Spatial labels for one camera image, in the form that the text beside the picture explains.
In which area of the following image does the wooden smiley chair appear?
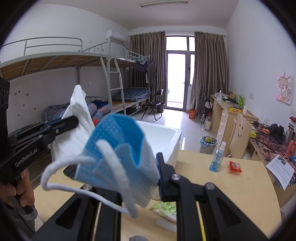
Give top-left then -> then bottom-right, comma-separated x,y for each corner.
227,114 -> 252,159

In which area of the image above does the green tissue pack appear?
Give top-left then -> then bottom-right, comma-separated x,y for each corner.
149,201 -> 177,224

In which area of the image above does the white cloth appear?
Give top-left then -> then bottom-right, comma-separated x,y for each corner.
50,84 -> 96,163

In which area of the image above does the orange bag on floor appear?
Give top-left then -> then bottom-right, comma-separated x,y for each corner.
189,109 -> 196,120

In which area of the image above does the blue orange quilt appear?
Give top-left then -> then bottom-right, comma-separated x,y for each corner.
43,99 -> 112,126

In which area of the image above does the black smartphone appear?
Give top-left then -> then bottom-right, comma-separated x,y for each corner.
63,165 -> 77,180

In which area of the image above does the white air conditioner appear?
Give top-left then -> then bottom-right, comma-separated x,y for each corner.
106,30 -> 126,43

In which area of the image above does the brown curtain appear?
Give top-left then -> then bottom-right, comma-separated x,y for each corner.
126,32 -> 168,103
190,32 -> 229,113

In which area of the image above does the blue plaid mattress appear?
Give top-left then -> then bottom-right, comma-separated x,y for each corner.
123,87 -> 151,102

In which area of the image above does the white foam stick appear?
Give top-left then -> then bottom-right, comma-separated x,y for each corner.
155,218 -> 177,233

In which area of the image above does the wooden desk with drawers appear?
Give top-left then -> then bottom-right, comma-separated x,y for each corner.
210,93 -> 260,149

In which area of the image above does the person's left hand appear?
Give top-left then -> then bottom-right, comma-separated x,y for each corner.
0,169 -> 35,208

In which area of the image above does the white paper sheet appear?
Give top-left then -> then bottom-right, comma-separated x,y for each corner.
266,155 -> 295,190

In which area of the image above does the trash bin with blue bag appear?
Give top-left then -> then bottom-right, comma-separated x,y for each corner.
200,136 -> 218,155

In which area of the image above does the balcony glass door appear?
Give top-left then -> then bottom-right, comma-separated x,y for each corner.
166,36 -> 195,111

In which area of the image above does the blue surgical face mask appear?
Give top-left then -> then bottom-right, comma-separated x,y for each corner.
41,114 -> 160,218

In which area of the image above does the grey sock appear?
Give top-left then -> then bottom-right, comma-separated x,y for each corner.
129,235 -> 148,241

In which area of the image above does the blue spray bottle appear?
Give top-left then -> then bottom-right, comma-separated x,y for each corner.
209,142 -> 227,173

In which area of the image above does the anime wall picture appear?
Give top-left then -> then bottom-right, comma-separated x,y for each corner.
276,73 -> 292,105

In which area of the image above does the ceiling tube light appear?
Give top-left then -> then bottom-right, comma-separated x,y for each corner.
140,0 -> 188,8

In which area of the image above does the red snack packet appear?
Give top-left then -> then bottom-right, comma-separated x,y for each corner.
227,161 -> 242,174

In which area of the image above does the right brown curtain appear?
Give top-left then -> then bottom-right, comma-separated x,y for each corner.
190,32 -> 229,113

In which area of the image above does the metal bunk bed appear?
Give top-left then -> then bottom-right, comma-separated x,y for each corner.
1,37 -> 149,115

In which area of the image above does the left brown curtain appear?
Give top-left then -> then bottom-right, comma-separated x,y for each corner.
126,32 -> 168,103

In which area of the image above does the black folding chair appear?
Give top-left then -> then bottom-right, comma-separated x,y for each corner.
141,89 -> 164,121

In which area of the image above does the white foam box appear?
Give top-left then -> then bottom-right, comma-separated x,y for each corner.
136,120 -> 182,167

